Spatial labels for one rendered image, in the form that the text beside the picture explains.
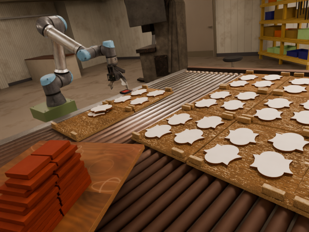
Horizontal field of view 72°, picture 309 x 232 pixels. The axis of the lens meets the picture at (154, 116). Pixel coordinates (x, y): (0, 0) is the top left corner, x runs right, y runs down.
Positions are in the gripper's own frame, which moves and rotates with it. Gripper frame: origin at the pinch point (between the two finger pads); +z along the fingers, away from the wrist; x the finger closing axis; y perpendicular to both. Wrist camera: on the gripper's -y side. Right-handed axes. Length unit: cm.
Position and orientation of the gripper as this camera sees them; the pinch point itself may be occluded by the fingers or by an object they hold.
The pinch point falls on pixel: (120, 89)
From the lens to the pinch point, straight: 165.3
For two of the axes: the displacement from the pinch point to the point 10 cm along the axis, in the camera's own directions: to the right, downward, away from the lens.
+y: -4.0, 4.2, -8.2
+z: 1.5, 9.1, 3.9
